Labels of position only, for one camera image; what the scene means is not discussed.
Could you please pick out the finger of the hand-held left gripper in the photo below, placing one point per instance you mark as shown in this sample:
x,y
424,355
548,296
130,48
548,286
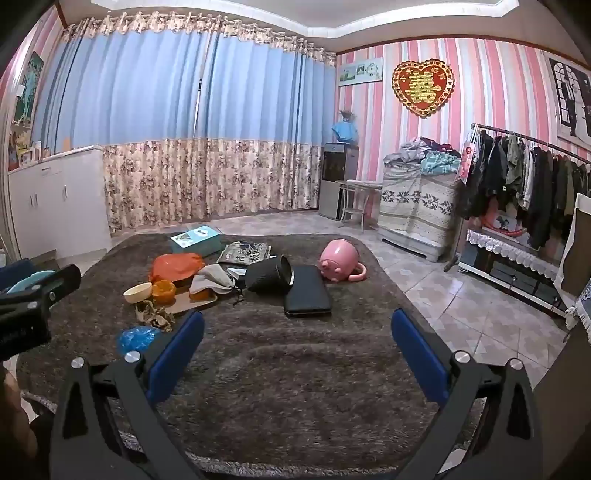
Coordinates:
x,y
60,284
16,276

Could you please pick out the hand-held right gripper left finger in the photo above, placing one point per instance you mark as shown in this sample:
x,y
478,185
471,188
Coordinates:
x,y
175,355

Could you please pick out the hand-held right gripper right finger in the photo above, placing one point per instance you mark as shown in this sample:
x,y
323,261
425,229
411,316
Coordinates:
x,y
418,355

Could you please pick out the light blue plastic basket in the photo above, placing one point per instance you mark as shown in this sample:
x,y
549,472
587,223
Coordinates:
x,y
32,279

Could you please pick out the blue plastic cover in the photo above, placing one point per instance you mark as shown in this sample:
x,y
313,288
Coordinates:
x,y
136,339

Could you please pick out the brown paper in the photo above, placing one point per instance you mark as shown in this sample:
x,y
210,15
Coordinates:
x,y
152,316

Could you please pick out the small orange container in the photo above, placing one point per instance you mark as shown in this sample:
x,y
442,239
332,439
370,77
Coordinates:
x,y
164,290

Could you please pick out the beige bowl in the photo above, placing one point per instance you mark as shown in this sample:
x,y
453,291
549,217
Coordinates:
x,y
137,293

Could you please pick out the grey cloth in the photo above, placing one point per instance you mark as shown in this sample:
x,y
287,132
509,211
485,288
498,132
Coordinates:
x,y
210,279

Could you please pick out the orange plastic bag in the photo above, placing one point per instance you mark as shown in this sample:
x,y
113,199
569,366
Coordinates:
x,y
175,266

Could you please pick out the white booklet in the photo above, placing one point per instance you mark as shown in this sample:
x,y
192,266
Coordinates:
x,y
238,273

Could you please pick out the black ribbed cup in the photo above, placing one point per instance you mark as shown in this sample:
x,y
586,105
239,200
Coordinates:
x,y
263,274

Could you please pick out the grey printed snack packet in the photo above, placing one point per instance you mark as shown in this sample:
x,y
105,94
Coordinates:
x,y
244,253

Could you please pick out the person's left forearm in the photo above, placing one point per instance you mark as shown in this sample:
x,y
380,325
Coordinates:
x,y
9,415

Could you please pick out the brown phone case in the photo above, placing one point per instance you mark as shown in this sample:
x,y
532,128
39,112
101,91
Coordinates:
x,y
191,305

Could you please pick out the white cabinet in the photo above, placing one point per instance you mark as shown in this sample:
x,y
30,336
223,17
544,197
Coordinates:
x,y
60,198

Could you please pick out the brown shaggy rug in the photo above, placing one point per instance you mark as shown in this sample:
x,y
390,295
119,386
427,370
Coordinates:
x,y
277,369

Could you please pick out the metal clothes rack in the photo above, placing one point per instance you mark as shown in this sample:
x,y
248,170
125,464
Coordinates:
x,y
454,249

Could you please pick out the teal cardboard box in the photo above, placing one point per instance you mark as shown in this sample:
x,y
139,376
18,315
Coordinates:
x,y
196,240

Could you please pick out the low stand with lace cloth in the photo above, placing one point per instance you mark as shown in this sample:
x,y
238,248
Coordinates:
x,y
508,272

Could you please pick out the pink pig cup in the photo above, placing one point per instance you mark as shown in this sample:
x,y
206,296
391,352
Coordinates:
x,y
339,258

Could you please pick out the black flat case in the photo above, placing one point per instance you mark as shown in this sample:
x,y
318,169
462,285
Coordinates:
x,y
307,293

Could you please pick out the patterned cloth covered cabinet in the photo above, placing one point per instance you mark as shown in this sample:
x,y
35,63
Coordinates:
x,y
415,207

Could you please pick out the white fringed cloth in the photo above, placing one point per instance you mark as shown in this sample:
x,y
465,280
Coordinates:
x,y
581,309

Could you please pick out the small folding table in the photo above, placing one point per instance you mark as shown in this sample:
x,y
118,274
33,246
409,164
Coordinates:
x,y
364,185

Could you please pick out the grey water dispenser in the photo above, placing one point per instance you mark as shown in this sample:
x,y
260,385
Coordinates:
x,y
337,180

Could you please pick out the pile of clothes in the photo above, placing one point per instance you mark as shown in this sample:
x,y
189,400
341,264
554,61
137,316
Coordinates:
x,y
422,154

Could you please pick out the row of hanging clothes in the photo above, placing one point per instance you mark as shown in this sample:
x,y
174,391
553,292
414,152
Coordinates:
x,y
540,194

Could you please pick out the blue and floral curtain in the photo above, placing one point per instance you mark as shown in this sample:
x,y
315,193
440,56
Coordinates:
x,y
129,92
268,101

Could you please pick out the pink hanging bag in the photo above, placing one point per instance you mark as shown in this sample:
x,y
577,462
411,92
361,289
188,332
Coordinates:
x,y
467,157

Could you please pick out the blue bag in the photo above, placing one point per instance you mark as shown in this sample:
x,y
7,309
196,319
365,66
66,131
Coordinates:
x,y
345,133

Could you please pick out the small dried plant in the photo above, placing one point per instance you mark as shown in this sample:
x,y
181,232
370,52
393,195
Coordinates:
x,y
347,116

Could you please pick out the white photo frame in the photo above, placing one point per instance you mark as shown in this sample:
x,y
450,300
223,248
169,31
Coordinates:
x,y
30,154

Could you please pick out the green figure wall poster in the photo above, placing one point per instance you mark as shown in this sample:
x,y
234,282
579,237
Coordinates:
x,y
28,87

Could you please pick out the red heart wall decoration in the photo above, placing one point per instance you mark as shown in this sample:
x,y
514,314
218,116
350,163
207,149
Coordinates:
x,y
422,87

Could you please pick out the landscape wall picture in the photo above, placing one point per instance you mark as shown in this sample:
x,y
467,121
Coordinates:
x,y
361,72

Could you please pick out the black and white wall poster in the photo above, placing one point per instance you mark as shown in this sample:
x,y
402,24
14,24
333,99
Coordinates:
x,y
570,97

